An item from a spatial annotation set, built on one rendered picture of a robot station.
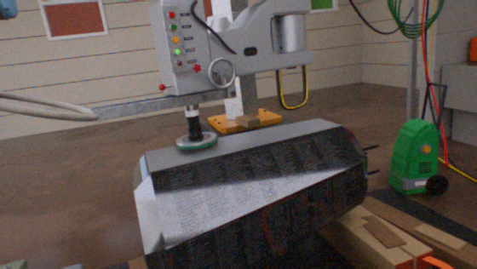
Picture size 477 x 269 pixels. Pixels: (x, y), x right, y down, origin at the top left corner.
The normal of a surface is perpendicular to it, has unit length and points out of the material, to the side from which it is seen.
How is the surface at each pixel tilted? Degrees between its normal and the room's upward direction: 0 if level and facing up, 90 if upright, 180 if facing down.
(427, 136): 90
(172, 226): 45
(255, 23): 90
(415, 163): 90
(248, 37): 90
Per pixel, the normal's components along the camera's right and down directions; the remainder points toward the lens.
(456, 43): 0.25, 0.23
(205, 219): 0.18, -0.53
